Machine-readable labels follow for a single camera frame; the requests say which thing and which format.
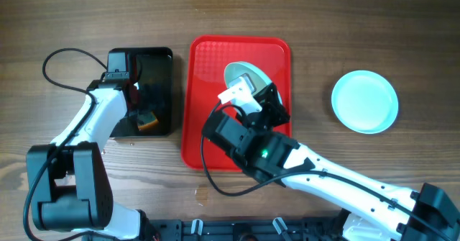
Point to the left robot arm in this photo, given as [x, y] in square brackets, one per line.
[69, 190]

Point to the white plate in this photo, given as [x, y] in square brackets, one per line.
[257, 76]
[365, 102]

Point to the white plate top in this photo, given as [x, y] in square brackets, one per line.
[257, 76]

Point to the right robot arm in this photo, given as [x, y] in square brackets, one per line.
[241, 125]

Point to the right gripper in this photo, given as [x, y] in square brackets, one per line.
[270, 103]

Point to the red plastic tray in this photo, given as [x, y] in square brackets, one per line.
[209, 55]

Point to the orange green sponge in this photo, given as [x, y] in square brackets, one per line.
[146, 121]

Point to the black rectangular water basin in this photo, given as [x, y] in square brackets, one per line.
[153, 92]

